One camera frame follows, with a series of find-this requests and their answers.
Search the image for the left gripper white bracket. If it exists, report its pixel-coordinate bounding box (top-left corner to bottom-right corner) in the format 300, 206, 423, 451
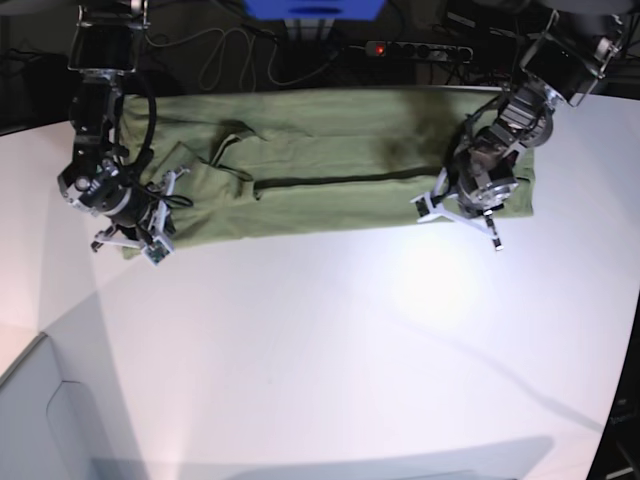
410, 167, 504, 251

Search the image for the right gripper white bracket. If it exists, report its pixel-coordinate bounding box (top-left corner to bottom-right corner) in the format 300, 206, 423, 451
90, 166, 193, 266

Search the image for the green T-shirt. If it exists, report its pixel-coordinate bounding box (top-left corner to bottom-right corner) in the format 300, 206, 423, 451
117, 87, 537, 261

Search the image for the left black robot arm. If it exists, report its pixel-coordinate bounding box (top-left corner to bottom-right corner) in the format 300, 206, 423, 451
411, 1, 626, 251

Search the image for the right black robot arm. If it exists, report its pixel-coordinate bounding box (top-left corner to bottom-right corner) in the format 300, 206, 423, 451
57, 1, 193, 265

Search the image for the black power strip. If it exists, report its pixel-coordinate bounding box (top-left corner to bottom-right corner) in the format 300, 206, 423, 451
364, 41, 474, 64

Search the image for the blue box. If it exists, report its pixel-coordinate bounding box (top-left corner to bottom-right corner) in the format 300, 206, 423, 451
245, 0, 385, 21

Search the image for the grey cable on floor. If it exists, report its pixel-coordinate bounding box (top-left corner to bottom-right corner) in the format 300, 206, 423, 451
149, 27, 341, 92

